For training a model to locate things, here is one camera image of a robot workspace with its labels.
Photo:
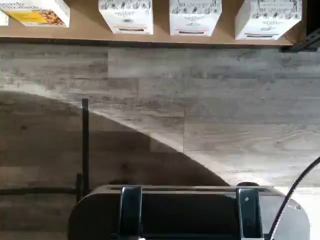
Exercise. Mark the white granola box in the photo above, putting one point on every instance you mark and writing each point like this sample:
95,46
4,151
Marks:
3,18

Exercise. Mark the yellow granola box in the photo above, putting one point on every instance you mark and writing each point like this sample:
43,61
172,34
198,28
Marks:
37,15

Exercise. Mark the brown wooden shelf board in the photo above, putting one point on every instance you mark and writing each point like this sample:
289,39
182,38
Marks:
82,31

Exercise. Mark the white box orange strip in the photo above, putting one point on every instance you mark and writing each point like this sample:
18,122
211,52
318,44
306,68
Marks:
195,18
125,16

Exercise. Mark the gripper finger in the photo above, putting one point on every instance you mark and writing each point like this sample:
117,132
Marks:
250,217
131,215

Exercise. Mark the white box green strip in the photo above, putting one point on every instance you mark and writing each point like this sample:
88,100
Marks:
267,21

